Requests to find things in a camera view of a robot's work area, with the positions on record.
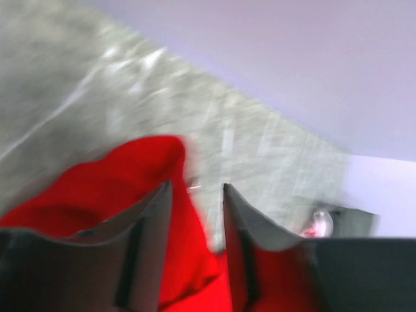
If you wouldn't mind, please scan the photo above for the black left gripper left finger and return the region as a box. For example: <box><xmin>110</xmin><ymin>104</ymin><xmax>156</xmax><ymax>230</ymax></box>
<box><xmin>1</xmin><ymin>181</ymin><xmax>172</xmax><ymax>311</ymax></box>

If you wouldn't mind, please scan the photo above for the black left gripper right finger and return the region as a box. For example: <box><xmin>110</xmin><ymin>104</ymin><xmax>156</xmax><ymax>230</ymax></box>
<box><xmin>223</xmin><ymin>184</ymin><xmax>415</xmax><ymax>311</ymax></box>

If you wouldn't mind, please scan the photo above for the red t-shirt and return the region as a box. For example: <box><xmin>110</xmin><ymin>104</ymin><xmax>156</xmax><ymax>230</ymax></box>
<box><xmin>1</xmin><ymin>135</ymin><xmax>234</xmax><ymax>311</ymax></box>

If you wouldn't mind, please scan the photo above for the folded pink t-shirt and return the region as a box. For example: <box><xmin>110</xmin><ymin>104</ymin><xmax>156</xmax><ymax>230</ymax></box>
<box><xmin>300</xmin><ymin>209</ymin><xmax>334</xmax><ymax>238</ymax></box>

